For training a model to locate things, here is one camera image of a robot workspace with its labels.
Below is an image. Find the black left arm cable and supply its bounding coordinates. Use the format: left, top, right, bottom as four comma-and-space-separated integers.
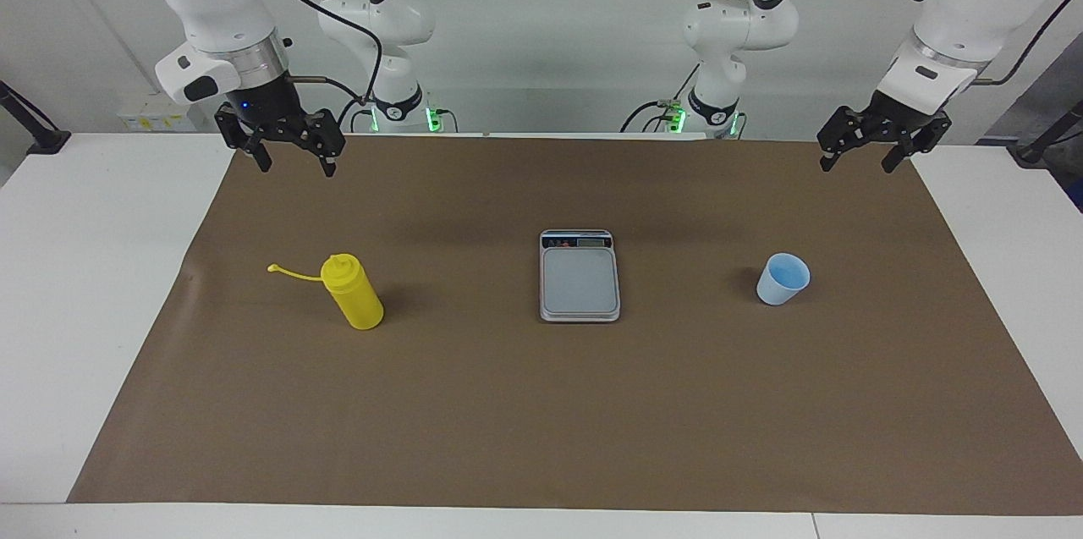
778, 0, 1083, 87

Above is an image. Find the black clamp stand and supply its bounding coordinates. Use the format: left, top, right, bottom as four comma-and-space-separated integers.
0, 80, 72, 156
1007, 97, 1083, 168

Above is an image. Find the black base cable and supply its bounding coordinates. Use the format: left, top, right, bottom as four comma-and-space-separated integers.
337, 95, 375, 134
620, 65, 703, 134

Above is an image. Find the black left base cable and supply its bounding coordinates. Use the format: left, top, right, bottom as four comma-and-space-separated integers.
620, 65, 703, 134

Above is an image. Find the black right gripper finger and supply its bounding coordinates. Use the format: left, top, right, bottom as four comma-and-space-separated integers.
303, 109, 346, 178
214, 105, 273, 173

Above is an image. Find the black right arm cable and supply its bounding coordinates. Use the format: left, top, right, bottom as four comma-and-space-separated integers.
244, 0, 383, 129

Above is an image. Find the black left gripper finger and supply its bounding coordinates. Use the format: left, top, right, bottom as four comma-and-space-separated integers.
882, 118, 954, 175
816, 106, 877, 174

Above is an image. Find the black right base cable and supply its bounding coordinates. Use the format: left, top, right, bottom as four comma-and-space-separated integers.
337, 95, 375, 134

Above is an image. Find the yellow squeeze bottle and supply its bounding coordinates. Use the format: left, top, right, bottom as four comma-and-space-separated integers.
267, 253, 385, 331

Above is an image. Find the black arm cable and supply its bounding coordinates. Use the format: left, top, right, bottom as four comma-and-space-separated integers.
778, 0, 1083, 87
244, 0, 383, 129

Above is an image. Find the silver digital kitchen scale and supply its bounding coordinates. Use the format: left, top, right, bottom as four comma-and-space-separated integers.
539, 228, 621, 324

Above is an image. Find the light blue plastic cup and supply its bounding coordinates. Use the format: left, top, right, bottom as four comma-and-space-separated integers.
756, 252, 811, 306

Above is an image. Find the brown table mat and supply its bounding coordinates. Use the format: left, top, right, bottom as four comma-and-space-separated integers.
66, 133, 1083, 516

